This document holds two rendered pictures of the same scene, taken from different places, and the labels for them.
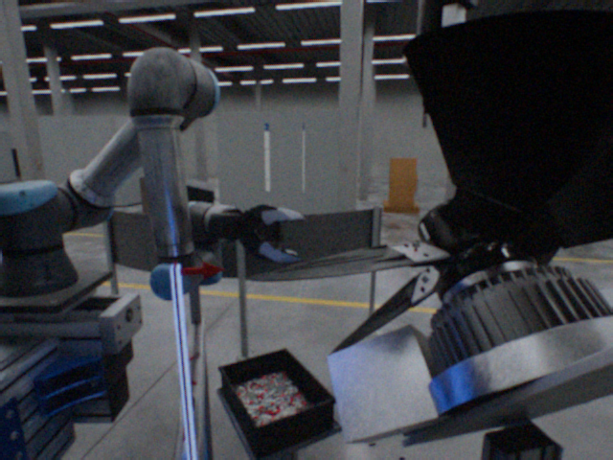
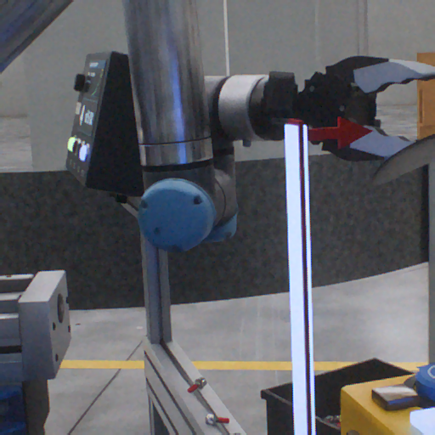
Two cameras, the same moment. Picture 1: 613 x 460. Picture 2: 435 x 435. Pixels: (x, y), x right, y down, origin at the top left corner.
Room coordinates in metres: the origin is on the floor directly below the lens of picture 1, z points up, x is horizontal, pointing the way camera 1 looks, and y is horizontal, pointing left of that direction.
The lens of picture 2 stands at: (-0.19, 0.24, 1.24)
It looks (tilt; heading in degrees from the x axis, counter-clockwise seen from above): 11 degrees down; 355
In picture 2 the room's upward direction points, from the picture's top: 2 degrees counter-clockwise
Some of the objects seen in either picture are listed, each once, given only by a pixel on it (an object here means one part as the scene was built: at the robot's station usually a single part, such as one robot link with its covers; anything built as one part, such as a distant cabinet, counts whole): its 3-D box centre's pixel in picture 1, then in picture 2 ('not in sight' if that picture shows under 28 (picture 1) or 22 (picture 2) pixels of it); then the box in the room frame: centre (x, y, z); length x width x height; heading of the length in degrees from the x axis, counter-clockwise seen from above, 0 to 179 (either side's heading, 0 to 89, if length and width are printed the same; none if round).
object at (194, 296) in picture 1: (193, 289); (155, 271); (0.96, 0.30, 0.96); 0.03 x 0.03 x 0.20; 14
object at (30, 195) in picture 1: (31, 213); not in sight; (0.79, 0.60, 1.20); 0.13 x 0.12 x 0.14; 169
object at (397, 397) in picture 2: not in sight; (395, 397); (0.20, 0.15, 1.08); 0.02 x 0.02 x 0.01; 14
